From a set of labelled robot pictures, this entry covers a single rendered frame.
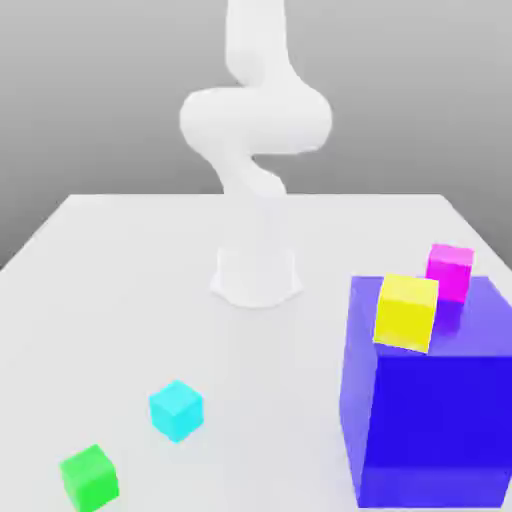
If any large blue box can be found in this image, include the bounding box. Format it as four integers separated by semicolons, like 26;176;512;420
338;274;512;510

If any small cyan cube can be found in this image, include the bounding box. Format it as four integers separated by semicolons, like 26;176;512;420
148;378;205;444

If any small green cube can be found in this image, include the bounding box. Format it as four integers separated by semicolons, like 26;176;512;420
58;443;121;512

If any small yellow cube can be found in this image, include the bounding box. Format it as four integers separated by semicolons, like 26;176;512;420
372;272;440;355

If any small magenta cube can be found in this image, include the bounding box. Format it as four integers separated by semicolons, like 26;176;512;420
424;243;476;304

